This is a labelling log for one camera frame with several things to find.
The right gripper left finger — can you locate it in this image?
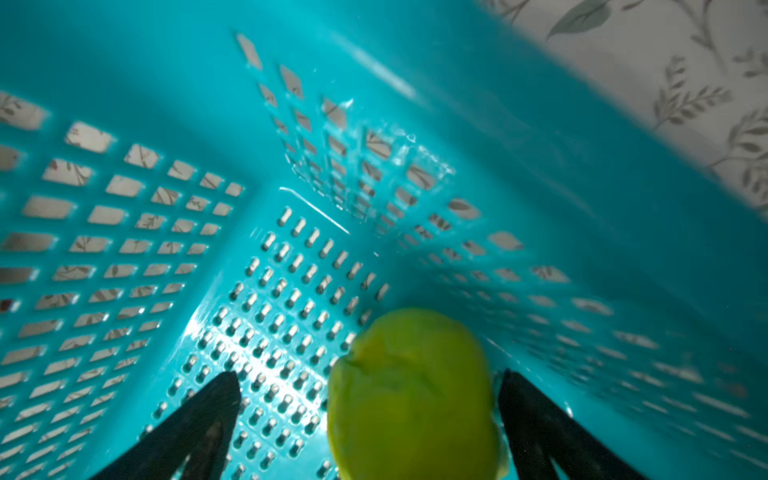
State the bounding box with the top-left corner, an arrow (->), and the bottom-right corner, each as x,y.
94,372 -> 242,479

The green pear toy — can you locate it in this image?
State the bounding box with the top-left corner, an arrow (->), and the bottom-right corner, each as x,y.
327,308 -> 510,479

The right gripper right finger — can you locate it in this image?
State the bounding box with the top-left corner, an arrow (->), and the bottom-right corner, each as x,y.
497,369 -> 644,479

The teal plastic basket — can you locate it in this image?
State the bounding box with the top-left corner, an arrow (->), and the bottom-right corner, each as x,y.
1,1 -> 767,479

